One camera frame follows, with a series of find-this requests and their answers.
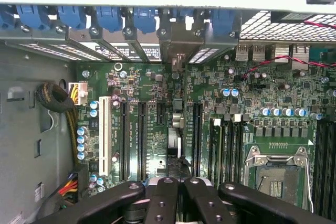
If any black RAM slot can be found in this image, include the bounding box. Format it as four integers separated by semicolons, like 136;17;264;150
326;121;336;221
209;118;223;184
316;121;327;219
218;120;227;183
234;113;244;183
226;119;235;183

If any long black expansion slot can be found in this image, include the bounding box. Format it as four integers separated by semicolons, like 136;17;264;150
138;102;148;182
120;102;130;182
192;102;203;177

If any CPU socket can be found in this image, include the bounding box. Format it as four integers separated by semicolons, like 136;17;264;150
243;145;314;209

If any short black expansion slot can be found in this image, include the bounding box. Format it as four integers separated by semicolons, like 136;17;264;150
156;102;166;126

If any white expansion slot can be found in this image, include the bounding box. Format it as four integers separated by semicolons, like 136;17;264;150
99;96;112;177

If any green motherboard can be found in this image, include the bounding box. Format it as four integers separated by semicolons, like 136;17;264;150
76;61;336;209

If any white power connector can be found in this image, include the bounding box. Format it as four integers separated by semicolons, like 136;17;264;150
68;80;89;106

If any grey power supply unit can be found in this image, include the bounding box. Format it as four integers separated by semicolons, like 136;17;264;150
0;41;79;224

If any open black PC case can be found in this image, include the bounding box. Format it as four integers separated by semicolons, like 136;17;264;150
0;2;336;224

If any coloured power wire bundle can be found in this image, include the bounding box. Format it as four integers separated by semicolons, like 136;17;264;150
43;171;79;209

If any red and black twisted wire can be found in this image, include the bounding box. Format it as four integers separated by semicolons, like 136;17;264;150
243;20;336;79

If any blue bracket clip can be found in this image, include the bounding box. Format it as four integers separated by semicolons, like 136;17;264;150
57;5;87;29
16;5;50;30
96;6;123;33
0;7;14;29
133;6;158;34
169;8;195;17
209;8;236;36

